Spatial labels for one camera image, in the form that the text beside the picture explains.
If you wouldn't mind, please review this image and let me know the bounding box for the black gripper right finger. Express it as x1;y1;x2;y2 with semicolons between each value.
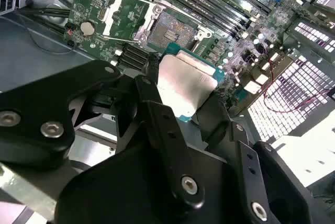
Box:
195;94;314;224

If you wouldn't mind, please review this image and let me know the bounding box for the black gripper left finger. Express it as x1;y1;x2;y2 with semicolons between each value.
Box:
0;53;206;214

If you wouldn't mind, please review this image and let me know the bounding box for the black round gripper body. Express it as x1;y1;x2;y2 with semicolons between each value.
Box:
53;136;244;224

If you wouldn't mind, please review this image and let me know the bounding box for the silver CPU green edge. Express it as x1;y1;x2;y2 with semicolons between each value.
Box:
157;42;226;124

